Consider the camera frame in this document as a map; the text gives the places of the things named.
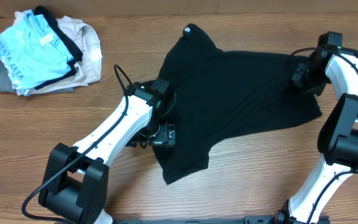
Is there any grey folded garment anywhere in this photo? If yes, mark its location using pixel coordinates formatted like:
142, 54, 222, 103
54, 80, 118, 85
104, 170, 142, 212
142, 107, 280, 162
0, 61, 75, 94

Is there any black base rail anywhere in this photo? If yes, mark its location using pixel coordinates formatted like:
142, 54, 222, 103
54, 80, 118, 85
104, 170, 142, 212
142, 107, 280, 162
113, 215, 331, 224

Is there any light blue folded t-shirt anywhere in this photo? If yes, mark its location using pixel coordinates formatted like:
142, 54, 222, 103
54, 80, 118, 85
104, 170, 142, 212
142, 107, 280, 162
0, 10, 73, 96

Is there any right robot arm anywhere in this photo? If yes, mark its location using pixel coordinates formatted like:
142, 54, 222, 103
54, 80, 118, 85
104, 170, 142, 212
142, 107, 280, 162
267, 31, 358, 223

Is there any black folded garment in pile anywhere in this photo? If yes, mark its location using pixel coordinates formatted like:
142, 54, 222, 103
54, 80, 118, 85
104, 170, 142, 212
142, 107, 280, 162
35, 6, 83, 90

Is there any black polo shirt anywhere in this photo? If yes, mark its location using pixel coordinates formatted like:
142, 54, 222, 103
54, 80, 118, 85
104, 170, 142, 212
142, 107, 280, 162
154, 24, 322, 184

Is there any beige folded garment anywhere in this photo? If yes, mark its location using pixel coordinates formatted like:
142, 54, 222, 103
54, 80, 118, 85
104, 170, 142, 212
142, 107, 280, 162
13, 11, 102, 94

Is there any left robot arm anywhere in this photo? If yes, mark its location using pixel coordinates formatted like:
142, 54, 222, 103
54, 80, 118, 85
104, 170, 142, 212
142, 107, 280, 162
38, 78, 177, 224

